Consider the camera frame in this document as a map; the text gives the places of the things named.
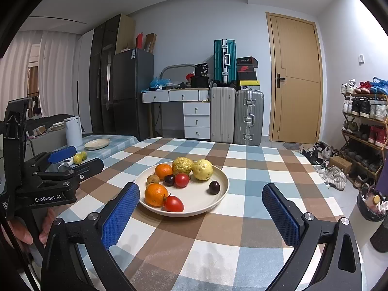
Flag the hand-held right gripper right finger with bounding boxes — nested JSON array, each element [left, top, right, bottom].
[[261, 183, 363, 291]]

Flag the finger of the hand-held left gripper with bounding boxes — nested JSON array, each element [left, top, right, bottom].
[[32, 158, 105, 188], [23, 145, 77, 173]]

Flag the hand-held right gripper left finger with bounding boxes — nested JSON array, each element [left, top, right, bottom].
[[41, 182, 140, 291]]

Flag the large orange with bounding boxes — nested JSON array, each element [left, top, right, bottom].
[[144, 183, 169, 207]]

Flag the oval red tomato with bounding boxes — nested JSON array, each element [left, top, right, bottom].
[[164, 195, 185, 213]]

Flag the small orange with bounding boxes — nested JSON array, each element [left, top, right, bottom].
[[155, 163, 173, 180]]

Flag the round red tomato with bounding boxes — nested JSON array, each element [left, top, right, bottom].
[[174, 173, 190, 188]]

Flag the cream round plate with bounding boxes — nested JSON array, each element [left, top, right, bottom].
[[134, 163, 229, 217]]

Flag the person's left hand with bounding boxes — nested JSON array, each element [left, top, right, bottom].
[[6, 209, 58, 246]]

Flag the white cylindrical container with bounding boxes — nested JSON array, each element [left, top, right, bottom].
[[64, 116, 83, 148]]

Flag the small beige plate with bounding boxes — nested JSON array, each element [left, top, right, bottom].
[[84, 138, 111, 150]]

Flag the brown blue checked tablecloth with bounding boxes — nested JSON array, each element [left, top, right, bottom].
[[55, 137, 364, 291]]

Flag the pile of scattered shoes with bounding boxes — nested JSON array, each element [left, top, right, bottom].
[[300, 141, 348, 191]]

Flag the small cardboard box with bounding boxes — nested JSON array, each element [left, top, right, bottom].
[[329, 156, 353, 175]]

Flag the wrinkled yellow fruit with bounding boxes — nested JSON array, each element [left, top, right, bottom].
[[171, 157, 194, 175]]

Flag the white curtain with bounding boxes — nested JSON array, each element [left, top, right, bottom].
[[38, 30, 82, 119]]

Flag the dark wardrobe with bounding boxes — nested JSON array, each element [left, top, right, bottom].
[[89, 14, 136, 135]]

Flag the black lined trash bin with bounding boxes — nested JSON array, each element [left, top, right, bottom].
[[356, 186, 388, 222]]

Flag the dark grey refrigerator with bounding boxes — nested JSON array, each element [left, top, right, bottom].
[[113, 48, 154, 141]]

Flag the smooth yellow fruit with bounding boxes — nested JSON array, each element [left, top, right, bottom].
[[192, 159, 214, 181]]

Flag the grey suitcase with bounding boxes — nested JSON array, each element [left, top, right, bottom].
[[234, 90, 264, 146]]

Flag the wooden shoe rack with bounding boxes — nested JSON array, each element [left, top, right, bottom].
[[340, 92, 388, 185]]

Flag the beige suitcase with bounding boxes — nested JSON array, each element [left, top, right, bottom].
[[210, 86, 236, 144]]

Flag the white desk with drawers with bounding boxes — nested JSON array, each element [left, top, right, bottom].
[[142, 88, 211, 140]]

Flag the blue plastic bags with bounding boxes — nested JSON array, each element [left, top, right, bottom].
[[150, 77, 173, 89]]

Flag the wooden door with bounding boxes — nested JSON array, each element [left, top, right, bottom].
[[266, 12, 324, 144]]

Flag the yellow black shoe box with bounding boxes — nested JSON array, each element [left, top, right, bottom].
[[239, 80, 260, 91]]

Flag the rows of assorted shoes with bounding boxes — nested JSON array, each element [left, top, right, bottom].
[[340, 77, 388, 176]]

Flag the tall brown cardboard box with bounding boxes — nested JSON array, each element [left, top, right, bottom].
[[145, 33, 157, 53]]

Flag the black printed bag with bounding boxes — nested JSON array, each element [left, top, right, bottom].
[[194, 63, 210, 78]]

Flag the teal suitcase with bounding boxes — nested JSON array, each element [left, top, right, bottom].
[[213, 39, 237, 87]]

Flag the grey arched mirror frame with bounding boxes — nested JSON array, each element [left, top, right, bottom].
[[160, 64, 196, 87]]

